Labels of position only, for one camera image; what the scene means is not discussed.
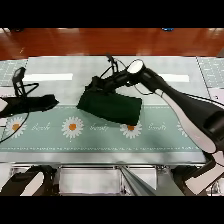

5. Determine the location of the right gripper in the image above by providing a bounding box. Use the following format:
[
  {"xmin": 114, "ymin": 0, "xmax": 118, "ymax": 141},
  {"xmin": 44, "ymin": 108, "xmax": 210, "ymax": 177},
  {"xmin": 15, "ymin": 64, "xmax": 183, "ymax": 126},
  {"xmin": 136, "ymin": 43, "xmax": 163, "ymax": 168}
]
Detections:
[{"xmin": 85, "ymin": 75, "xmax": 110, "ymax": 95}]

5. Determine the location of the silver frame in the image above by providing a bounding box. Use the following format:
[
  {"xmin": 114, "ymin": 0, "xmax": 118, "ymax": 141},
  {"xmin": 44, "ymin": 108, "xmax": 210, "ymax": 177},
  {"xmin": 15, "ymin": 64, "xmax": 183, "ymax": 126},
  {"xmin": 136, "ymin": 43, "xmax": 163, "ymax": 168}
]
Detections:
[{"xmin": 0, "ymin": 161, "xmax": 224, "ymax": 197}]

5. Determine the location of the dark green garment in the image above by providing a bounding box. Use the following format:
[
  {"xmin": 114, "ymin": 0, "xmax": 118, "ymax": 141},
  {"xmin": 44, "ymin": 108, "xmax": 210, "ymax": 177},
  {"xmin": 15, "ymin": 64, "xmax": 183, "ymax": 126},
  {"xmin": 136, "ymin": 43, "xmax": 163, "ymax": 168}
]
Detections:
[{"xmin": 76, "ymin": 85, "xmax": 144, "ymax": 127}]

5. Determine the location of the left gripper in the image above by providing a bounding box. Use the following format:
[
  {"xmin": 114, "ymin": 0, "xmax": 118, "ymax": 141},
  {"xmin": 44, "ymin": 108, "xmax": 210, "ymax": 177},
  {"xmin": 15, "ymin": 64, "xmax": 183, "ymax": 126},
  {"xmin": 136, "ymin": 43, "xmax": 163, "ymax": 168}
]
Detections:
[{"xmin": 20, "ymin": 94, "xmax": 60, "ymax": 113}]

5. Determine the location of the black cable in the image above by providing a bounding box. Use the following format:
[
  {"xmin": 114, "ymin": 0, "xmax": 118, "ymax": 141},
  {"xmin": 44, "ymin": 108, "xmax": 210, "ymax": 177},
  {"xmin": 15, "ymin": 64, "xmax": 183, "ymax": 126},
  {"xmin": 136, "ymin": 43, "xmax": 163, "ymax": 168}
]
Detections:
[
  {"xmin": 0, "ymin": 111, "xmax": 31, "ymax": 144},
  {"xmin": 133, "ymin": 81, "xmax": 158, "ymax": 97}
]

